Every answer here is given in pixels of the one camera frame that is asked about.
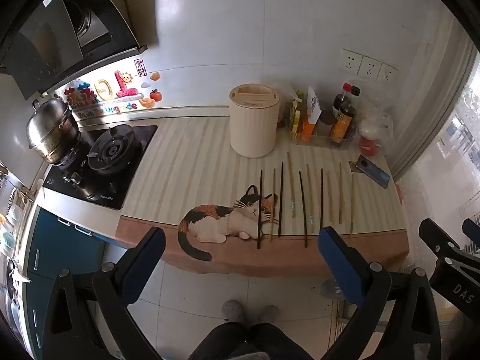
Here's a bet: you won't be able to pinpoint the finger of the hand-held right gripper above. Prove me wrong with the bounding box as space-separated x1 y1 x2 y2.
462 218 480 238
419 217 480 267

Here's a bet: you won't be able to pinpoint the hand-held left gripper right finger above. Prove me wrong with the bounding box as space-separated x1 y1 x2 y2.
318 226 443 360

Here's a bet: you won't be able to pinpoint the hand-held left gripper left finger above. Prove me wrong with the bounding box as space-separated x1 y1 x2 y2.
37 227 167 360

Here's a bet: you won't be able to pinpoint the wooden chopstick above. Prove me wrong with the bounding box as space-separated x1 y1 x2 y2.
268 168 276 242

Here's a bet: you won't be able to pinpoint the cream chopstick holder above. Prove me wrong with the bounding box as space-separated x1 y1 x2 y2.
229 83 281 157

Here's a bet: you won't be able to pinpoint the grey slipper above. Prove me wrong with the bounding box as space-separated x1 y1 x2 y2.
256 304 280 323
221 299 247 323

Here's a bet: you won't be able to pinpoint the blue kitchen cabinet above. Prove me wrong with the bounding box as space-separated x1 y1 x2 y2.
20 206 130 360

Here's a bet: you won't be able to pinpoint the dark blue smartphone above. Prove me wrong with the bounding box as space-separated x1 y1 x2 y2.
355 154 391 190

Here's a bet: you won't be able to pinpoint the striped cat print table mat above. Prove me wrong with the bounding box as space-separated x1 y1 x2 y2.
114 115 410 279

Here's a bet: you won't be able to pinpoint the person's legs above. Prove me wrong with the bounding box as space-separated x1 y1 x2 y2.
187 322 313 360

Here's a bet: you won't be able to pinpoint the black gas stove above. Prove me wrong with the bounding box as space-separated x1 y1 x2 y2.
42 124 158 211

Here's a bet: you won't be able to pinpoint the clear organizer tray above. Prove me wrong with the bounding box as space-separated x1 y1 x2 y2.
288 97 358 149

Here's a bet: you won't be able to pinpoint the white plastic bag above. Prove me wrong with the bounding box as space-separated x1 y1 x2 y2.
356 107 395 157

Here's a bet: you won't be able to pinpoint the black cap sauce bottle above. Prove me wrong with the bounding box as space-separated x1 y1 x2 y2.
330 86 361 144

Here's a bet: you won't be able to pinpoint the small spice jar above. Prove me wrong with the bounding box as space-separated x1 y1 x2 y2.
317 112 337 138

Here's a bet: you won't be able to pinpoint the yellow seasoning box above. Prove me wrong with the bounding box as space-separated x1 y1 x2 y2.
290 109 303 136

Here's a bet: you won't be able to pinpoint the orange and white seasoning packet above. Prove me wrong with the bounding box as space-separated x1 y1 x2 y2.
300 86 324 142

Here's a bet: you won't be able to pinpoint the red cap dark bottle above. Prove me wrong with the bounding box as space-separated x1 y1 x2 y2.
332 82 352 121

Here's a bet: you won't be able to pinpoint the steel steamer pot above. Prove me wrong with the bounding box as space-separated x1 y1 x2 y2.
25 97 81 164

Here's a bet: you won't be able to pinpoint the small clear plastic bag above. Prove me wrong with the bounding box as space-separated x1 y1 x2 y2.
277 82 301 128

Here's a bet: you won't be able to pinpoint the black range hood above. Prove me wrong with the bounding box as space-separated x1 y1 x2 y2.
0 0 149 101

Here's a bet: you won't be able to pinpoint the white wall socket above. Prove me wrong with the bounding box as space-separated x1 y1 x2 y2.
339 48 364 73
376 63 398 83
358 56 382 80

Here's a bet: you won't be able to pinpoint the colourful wall stickers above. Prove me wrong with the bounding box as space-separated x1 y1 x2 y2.
64 58 164 115

